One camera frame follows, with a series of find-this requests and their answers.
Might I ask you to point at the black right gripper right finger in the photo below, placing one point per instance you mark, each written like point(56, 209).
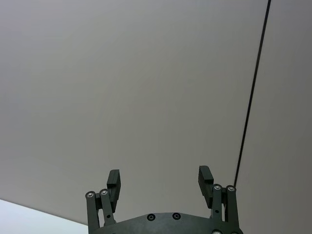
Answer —
point(214, 202)

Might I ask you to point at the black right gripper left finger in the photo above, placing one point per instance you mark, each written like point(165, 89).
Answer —
point(111, 195)

